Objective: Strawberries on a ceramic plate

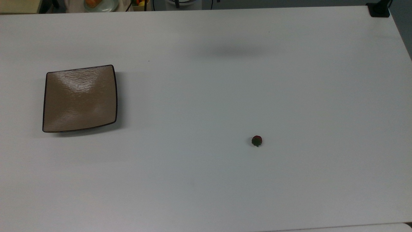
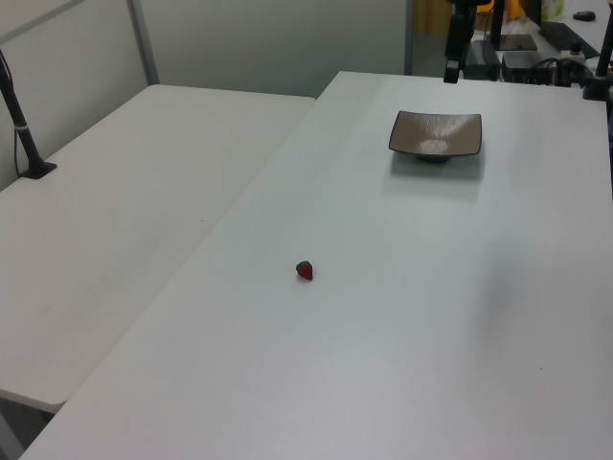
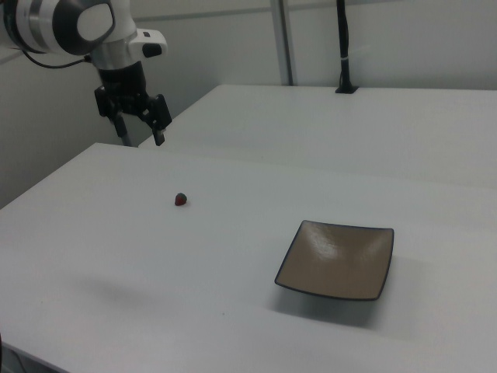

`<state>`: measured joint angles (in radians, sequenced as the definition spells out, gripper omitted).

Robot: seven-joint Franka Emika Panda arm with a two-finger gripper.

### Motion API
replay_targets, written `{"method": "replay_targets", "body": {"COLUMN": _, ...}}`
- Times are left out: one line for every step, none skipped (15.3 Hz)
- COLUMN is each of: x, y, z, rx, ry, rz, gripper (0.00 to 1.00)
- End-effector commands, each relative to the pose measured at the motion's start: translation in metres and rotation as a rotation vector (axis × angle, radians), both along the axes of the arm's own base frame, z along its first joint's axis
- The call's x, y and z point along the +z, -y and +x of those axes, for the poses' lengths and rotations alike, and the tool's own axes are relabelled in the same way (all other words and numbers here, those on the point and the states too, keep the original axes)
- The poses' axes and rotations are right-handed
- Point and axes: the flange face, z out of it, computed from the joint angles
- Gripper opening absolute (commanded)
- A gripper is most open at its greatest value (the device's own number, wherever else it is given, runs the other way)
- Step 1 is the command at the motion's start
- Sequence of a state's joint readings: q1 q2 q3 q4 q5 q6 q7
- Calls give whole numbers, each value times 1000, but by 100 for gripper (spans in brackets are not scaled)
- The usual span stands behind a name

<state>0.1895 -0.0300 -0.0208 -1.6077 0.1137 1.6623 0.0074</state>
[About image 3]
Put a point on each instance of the grey metal partition post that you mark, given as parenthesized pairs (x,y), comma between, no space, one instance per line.
(282,42)

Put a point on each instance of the grey metal leg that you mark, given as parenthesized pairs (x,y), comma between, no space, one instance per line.
(129,140)

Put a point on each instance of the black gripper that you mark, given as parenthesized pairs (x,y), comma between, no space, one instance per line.
(124,87)

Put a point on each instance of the white side table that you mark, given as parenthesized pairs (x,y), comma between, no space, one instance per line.
(330,124)

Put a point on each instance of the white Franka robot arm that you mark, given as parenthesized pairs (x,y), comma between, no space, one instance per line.
(58,23)

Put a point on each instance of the red toy strawberry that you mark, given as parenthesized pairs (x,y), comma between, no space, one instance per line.
(180,199)

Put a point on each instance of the square brown ceramic plate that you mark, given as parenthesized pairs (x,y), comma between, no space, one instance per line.
(338,260)

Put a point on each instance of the black camera stand pole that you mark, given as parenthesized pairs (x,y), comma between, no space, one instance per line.
(344,46)

